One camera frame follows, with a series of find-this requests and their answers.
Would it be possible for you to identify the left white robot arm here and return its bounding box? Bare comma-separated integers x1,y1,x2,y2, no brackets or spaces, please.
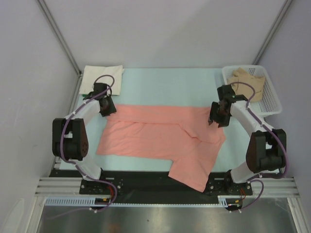
52,83,117,194

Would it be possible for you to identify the pink polo shirt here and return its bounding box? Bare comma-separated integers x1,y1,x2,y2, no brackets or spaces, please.
97,104,225,192

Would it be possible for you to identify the white slotted cable duct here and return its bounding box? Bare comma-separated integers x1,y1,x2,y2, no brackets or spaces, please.
45,197,242,209

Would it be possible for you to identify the left aluminium frame post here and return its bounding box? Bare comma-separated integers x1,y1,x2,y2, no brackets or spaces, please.
35,0,82,76

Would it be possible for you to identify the folded white t shirt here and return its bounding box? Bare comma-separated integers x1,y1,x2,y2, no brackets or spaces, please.
79,65,124,96

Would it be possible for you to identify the beige t shirt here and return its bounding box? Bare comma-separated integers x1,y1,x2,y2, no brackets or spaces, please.
227,67,266,102

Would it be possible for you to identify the purple cable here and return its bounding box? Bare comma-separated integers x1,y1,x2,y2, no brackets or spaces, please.
229,82,290,211
46,74,120,220

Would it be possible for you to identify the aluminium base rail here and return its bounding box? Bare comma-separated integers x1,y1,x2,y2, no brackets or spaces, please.
35,177,299,198

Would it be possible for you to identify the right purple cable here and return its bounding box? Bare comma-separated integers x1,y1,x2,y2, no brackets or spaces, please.
229,82,290,211

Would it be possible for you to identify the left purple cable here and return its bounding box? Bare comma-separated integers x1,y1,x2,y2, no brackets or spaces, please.
46,74,120,220

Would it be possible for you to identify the white plastic basket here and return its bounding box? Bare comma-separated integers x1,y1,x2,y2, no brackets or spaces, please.
222,65,282,117

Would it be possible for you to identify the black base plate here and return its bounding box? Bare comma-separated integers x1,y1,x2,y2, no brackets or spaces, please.
48,169,253,204

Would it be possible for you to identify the aluminium frame post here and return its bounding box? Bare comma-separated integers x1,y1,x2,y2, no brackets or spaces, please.
35,0,82,76
252,0,295,65

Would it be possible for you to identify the right aluminium frame post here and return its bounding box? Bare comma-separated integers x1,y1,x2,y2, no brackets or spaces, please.
252,0,295,65

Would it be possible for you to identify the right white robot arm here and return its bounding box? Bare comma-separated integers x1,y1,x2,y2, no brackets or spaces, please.
208,85,287,195

